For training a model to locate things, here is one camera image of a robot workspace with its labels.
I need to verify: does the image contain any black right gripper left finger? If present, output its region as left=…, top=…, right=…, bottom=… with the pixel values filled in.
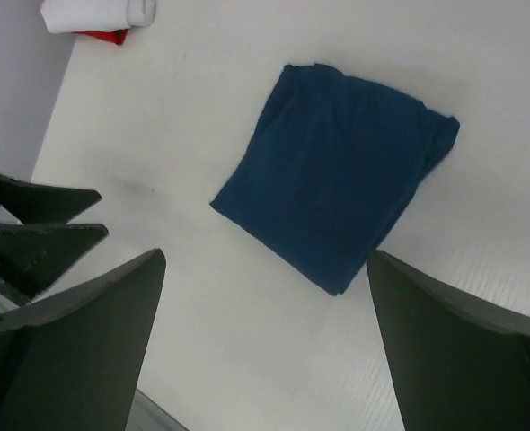
left=0, top=249, right=166, bottom=430

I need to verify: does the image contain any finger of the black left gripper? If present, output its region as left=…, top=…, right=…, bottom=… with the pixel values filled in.
left=0, top=173, right=102, bottom=224
left=0, top=224, right=109, bottom=301

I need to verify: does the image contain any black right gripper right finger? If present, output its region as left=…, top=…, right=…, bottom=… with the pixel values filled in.
left=367, top=251, right=530, bottom=430

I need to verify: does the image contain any blue printed t shirt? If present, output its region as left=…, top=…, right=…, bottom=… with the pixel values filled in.
left=211, top=64, right=460, bottom=296

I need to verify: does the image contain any folded white t shirt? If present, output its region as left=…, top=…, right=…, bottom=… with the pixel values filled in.
left=39, top=0, right=158, bottom=35

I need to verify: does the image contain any folded red t shirt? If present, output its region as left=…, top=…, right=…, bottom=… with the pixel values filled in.
left=75, top=29, right=128, bottom=46

